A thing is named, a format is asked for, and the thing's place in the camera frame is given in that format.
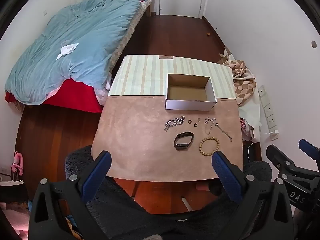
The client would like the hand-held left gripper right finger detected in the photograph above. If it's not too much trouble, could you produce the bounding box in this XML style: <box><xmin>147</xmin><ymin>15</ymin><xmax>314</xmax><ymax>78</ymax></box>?
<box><xmin>211</xmin><ymin>151</ymin><xmax>294</xmax><ymax>240</ymax></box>

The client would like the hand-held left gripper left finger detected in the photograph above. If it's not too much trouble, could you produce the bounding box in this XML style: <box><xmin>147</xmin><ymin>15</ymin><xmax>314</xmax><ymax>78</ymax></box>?
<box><xmin>29</xmin><ymin>150</ymin><xmax>112</xmax><ymax>240</ymax></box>

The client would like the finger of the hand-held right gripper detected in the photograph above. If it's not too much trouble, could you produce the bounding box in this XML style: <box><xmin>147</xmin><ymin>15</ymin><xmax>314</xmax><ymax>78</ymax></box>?
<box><xmin>299</xmin><ymin>139</ymin><xmax>320</xmax><ymax>159</ymax></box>
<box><xmin>266</xmin><ymin>144</ymin><xmax>298</xmax><ymax>173</ymax></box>

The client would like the wooden bead bracelet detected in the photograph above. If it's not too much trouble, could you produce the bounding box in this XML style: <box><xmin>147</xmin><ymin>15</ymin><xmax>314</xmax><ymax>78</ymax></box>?
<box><xmin>199</xmin><ymin>136</ymin><xmax>220</xmax><ymax>155</ymax></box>

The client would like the thin silver chain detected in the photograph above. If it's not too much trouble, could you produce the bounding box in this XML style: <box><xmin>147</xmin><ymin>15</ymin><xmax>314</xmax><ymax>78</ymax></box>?
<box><xmin>214</xmin><ymin>124</ymin><xmax>233</xmax><ymax>142</ymax></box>

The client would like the silver charm bracelet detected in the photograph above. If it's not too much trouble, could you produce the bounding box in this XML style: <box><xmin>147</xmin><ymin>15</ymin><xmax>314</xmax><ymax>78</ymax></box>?
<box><xmin>204</xmin><ymin>116</ymin><xmax>220</xmax><ymax>135</ymax></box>

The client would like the black smart band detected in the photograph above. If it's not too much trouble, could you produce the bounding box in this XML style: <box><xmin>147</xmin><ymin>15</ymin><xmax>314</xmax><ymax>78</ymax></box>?
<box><xmin>174</xmin><ymin>131</ymin><xmax>194</xmax><ymax>151</ymax></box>

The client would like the silver chain bracelet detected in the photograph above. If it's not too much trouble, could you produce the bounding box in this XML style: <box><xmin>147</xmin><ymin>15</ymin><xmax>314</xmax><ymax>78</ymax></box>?
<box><xmin>164</xmin><ymin>115</ymin><xmax>186</xmax><ymax>132</ymax></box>

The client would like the white cardboard box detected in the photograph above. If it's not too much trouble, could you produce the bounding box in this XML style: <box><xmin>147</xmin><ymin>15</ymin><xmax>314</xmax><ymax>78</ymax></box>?
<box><xmin>165</xmin><ymin>73</ymin><xmax>217</xmax><ymax>111</ymax></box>

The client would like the white floral cloth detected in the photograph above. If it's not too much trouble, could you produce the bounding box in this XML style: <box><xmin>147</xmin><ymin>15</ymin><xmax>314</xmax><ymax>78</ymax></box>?
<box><xmin>237</xmin><ymin>100</ymin><xmax>262</xmax><ymax>140</ymax></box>

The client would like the red bed sheet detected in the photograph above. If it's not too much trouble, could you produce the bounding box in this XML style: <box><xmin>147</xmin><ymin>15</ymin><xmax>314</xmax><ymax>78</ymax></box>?
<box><xmin>5</xmin><ymin>78</ymin><xmax>103</xmax><ymax>113</ymax></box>

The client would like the pink hanger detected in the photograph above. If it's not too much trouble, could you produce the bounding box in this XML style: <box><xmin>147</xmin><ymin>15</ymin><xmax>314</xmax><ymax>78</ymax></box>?
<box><xmin>10</xmin><ymin>151</ymin><xmax>24</xmax><ymax>177</ymax></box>

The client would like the beige checkered cloth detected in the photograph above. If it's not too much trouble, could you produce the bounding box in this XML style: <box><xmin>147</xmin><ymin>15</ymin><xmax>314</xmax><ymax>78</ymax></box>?
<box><xmin>217</xmin><ymin>46</ymin><xmax>257</xmax><ymax>105</ymax></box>

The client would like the white paper sheet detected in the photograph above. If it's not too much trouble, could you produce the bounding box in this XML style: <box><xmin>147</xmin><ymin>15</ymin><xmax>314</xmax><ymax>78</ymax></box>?
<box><xmin>56</xmin><ymin>42</ymin><xmax>79</xmax><ymax>60</ymax></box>

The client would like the beige checkered mattress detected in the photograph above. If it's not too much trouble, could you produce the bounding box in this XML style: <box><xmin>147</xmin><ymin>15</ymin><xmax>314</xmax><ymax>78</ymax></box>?
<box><xmin>110</xmin><ymin>0</ymin><xmax>153</xmax><ymax>68</ymax></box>

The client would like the light blue duvet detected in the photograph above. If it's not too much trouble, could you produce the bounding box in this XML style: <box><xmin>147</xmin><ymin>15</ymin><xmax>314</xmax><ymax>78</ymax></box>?
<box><xmin>5</xmin><ymin>0</ymin><xmax>148</xmax><ymax>105</ymax></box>

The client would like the white wall socket strip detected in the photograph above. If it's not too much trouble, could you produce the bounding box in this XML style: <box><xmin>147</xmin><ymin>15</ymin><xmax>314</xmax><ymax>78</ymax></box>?
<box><xmin>258</xmin><ymin>85</ymin><xmax>277</xmax><ymax>128</ymax></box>

